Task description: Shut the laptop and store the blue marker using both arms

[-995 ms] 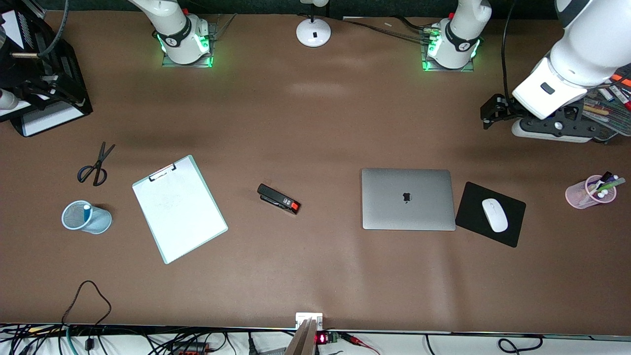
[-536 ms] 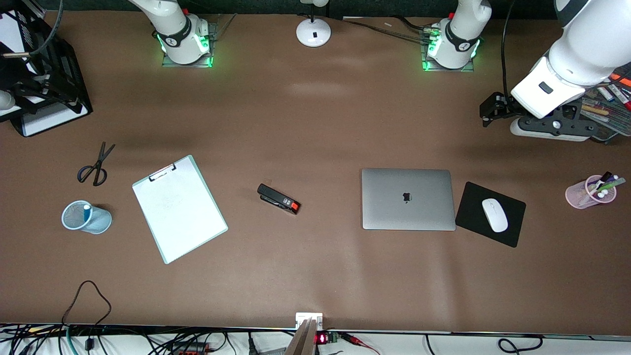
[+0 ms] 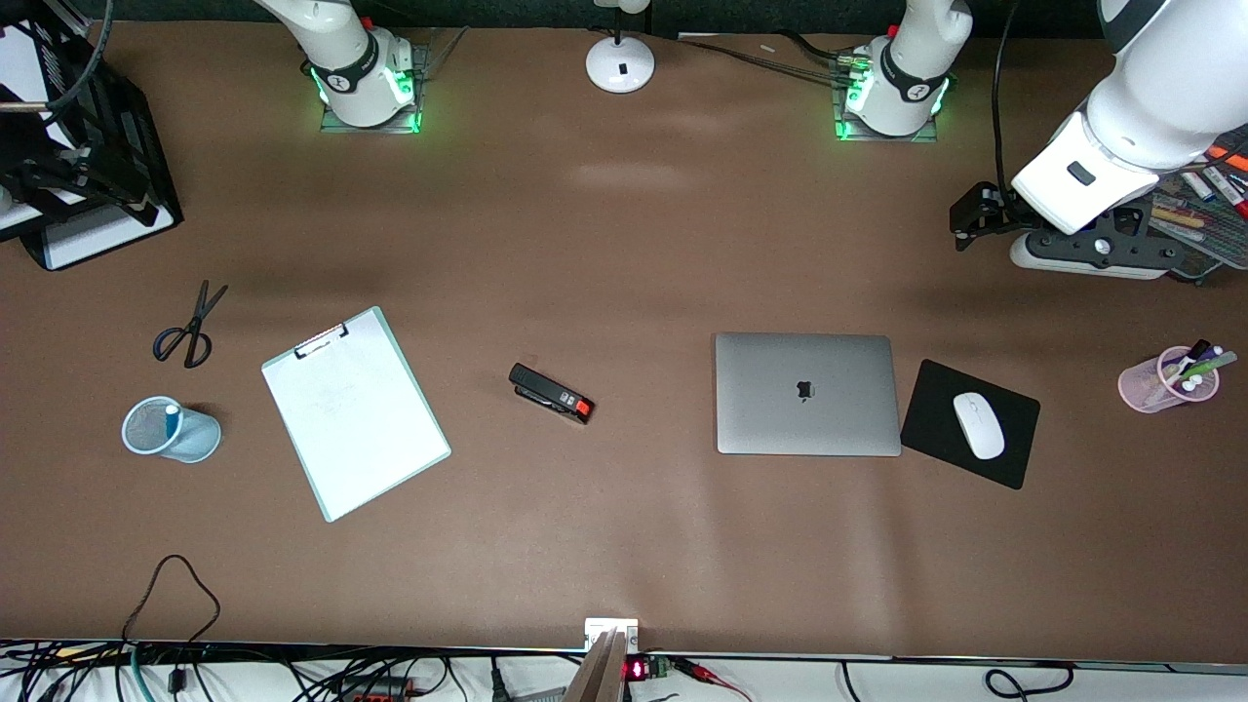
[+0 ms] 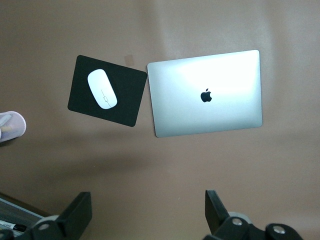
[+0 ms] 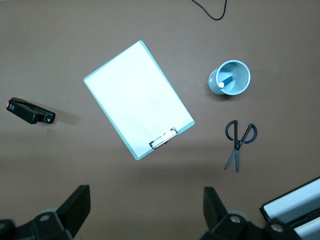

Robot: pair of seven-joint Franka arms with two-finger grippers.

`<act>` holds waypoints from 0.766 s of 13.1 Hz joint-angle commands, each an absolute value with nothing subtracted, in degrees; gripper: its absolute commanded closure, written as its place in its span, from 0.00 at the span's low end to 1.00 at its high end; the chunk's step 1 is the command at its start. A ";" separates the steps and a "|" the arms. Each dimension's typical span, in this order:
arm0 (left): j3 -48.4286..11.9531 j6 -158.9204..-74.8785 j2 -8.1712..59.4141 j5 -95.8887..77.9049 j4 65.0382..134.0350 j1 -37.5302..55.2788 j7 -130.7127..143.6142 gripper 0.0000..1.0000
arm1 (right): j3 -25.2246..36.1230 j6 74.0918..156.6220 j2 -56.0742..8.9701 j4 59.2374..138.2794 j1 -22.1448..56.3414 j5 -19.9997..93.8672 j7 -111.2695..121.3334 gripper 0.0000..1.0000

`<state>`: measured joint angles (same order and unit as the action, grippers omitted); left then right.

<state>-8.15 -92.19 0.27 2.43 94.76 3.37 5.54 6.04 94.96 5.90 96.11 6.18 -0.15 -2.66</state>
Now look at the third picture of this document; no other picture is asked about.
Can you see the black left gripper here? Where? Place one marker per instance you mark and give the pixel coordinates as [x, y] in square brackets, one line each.
[1000, 211]

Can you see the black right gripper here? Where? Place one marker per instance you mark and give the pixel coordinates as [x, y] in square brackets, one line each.
[39, 161]

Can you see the silver laptop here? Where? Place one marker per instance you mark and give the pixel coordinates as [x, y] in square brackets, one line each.
[804, 419]

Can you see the blue marker pen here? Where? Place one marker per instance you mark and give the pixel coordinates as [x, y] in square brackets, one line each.
[173, 419]

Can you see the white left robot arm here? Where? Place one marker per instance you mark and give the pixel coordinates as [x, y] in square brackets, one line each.
[1150, 97]

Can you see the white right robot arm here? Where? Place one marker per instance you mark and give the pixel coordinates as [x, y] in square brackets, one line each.
[351, 58]

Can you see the pale marker pen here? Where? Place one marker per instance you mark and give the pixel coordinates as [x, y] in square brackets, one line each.
[1175, 216]

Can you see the white marker blue cap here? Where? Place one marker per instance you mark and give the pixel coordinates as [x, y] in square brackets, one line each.
[1197, 185]

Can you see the white marker red cap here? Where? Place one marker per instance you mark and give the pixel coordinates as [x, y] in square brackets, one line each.
[1227, 190]

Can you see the black purple marker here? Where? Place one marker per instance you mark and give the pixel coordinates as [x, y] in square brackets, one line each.
[1197, 349]

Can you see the green marker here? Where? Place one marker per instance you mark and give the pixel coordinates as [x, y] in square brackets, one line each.
[1214, 365]

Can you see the white paper sheet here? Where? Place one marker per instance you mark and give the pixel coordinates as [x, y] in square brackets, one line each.
[370, 439]
[18, 73]
[97, 246]

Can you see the black stacked document tray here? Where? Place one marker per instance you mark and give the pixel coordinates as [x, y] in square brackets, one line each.
[127, 117]

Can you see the white computer mouse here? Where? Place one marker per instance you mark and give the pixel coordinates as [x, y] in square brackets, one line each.
[978, 426]

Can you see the black mouse pad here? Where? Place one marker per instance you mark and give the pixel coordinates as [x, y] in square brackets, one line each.
[936, 429]

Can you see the black scissors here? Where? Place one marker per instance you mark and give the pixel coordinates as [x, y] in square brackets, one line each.
[198, 322]

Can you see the pink translucent pen cup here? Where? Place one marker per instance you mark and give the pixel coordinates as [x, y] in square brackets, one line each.
[1146, 388]

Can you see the orange highlighter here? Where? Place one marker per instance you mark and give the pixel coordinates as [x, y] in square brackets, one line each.
[1230, 156]

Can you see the white capped pen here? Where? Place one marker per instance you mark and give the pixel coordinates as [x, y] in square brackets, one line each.
[1191, 384]

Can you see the blue mesh pen cup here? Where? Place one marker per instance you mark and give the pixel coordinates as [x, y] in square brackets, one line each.
[195, 439]

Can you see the white round lamp base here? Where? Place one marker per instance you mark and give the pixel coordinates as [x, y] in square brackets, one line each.
[620, 63]

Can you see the black stapler red tip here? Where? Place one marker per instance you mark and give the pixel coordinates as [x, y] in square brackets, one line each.
[546, 392]

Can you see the pale green clipboard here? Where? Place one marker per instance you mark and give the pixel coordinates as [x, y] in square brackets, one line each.
[336, 513]

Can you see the white mounting plate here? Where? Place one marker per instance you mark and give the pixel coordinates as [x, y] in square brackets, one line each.
[624, 626]

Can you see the circuit board red display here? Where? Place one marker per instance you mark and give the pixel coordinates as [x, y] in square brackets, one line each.
[636, 670]

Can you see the orange terminal block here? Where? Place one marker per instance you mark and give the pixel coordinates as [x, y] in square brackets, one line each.
[380, 690]

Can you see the grey metal mount bar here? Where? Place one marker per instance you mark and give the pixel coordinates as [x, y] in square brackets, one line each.
[600, 673]

